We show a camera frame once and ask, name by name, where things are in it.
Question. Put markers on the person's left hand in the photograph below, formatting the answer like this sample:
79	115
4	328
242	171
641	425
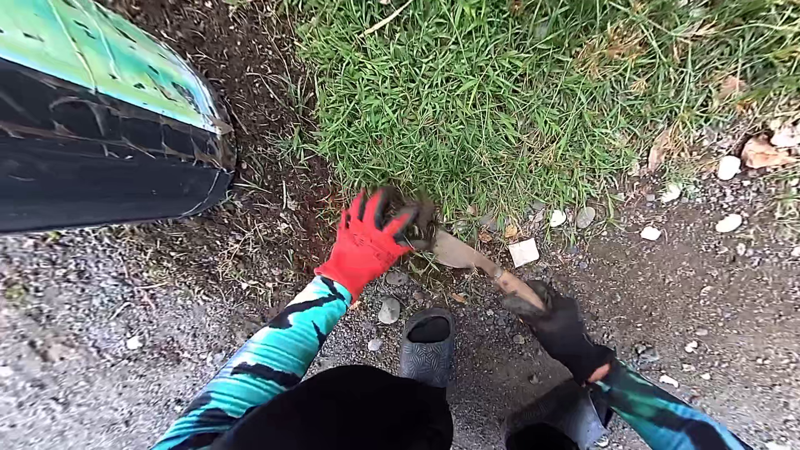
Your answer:
365	250

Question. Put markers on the person's right hand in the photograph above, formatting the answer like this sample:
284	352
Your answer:
565	331

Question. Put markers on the person's left little finger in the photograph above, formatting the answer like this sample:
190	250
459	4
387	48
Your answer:
344	219

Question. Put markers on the person's left index finger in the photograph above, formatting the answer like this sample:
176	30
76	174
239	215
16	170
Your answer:
400	221

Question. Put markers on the person's right fingers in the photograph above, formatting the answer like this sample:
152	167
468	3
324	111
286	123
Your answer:
520	304

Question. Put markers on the person's left middle finger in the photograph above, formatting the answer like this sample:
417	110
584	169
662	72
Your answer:
377	206

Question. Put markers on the person's left thumb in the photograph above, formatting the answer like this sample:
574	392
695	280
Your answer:
419	244

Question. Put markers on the person's left ring finger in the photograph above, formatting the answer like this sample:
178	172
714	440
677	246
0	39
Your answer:
357	205

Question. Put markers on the dark clump of weeds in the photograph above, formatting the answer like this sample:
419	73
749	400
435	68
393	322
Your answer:
425	215

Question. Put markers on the person's right forearm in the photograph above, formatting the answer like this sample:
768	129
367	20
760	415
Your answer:
662	406

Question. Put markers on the person's left forearm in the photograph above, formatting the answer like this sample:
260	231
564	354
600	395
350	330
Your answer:
272	356

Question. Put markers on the white square stone piece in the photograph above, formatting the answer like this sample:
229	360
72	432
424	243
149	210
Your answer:
524	252

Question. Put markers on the patch of green grass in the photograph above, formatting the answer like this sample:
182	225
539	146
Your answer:
450	106

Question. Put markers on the person's legs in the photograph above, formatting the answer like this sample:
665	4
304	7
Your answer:
350	412

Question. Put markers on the dry pale stem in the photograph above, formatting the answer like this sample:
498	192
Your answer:
389	18

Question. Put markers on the dry brown leaf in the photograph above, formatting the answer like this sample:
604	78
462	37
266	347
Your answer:
659	150

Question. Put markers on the scattered pale pebbles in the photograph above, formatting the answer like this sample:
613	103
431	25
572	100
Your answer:
729	223

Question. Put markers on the black and green plastic object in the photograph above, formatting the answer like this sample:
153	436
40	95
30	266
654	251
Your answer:
112	150

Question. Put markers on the large brownish rock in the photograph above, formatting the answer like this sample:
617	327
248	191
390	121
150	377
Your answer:
764	154

